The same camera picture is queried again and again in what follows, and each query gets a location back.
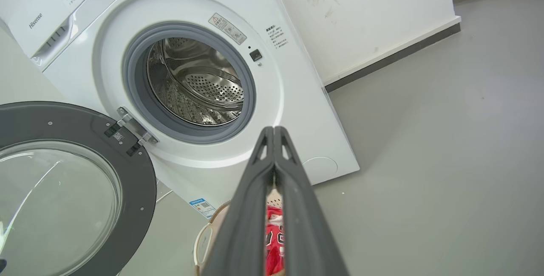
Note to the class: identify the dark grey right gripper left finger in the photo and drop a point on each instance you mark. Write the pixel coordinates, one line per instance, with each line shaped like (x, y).
(246, 225)

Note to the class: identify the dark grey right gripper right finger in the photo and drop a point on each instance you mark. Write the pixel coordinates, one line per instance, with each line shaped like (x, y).
(306, 225)

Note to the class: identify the black round glass washer door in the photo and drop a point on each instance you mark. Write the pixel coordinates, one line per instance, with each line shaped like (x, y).
(136, 191)

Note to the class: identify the white front-load washing machine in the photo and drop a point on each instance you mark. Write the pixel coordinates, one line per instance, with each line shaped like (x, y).
(297, 106)

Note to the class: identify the metal door hinge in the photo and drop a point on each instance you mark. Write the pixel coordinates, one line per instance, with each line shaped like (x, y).
(136, 126)

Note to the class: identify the black door lock socket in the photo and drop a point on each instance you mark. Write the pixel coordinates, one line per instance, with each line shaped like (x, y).
(255, 54)

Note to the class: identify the red basketball jersey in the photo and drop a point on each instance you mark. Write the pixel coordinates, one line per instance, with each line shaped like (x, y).
(275, 242)

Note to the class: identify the white woven-rim laundry basket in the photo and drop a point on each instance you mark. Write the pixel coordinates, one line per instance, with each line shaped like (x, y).
(204, 242)

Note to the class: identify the blue energy label sticker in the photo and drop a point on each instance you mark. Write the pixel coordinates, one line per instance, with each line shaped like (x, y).
(203, 208)

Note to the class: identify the round white filter cover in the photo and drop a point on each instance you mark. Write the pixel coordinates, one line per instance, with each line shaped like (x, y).
(321, 169)

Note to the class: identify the steel washer drum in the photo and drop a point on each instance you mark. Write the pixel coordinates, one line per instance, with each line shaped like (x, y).
(199, 85)

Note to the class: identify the dark baseboard strip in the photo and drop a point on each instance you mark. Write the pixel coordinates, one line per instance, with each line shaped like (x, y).
(391, 57)

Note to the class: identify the black text warning label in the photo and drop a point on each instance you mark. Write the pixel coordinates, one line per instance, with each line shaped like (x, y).
(277, 37)

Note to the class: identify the grey triangle caution sticker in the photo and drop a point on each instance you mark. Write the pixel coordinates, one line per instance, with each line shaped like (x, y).
(227, 28)

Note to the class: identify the white detergent drawer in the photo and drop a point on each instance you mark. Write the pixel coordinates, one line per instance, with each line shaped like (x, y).
(46, 25)

